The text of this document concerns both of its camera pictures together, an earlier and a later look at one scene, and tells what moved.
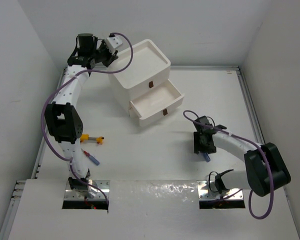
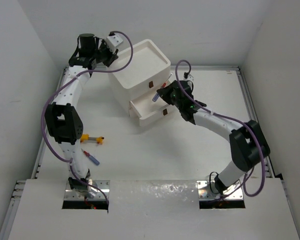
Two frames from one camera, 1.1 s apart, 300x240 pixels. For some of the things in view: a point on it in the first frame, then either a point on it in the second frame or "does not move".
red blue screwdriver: x=207 y=157 → x=157 y=94
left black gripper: x=111 y=58 does not move
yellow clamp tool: x=85 y=138 does not move
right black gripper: x=198 y=148 → x=164 y=93
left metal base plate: x=104 y=185 does not move
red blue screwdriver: x=95 y=160 does not move
